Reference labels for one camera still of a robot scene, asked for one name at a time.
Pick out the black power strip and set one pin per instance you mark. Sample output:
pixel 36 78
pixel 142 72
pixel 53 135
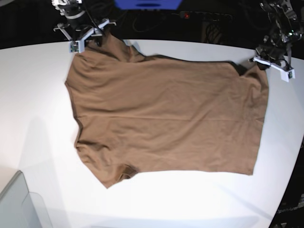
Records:
pixel 206 16

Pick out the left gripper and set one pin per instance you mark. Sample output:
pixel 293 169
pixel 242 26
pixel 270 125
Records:
pixel 272 56

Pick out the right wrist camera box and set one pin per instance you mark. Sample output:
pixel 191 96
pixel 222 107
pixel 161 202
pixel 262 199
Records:
pixel 77 46

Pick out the brown t-shirt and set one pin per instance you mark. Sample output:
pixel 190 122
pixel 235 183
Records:
pixel 140 113

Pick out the blue bin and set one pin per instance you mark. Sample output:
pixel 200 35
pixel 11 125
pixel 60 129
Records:
pixel 148 4

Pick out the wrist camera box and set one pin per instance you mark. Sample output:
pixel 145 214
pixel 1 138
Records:
pixel 77 46
pixel 286 75

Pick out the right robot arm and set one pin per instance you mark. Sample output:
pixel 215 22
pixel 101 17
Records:
pixel 82 16

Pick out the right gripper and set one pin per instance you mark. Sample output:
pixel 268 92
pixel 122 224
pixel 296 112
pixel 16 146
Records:
pixel 83 32

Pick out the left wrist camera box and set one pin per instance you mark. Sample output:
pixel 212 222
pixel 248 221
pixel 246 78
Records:
pixel 286 75

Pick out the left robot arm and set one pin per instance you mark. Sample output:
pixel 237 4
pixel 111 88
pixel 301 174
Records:
pixel 286 29

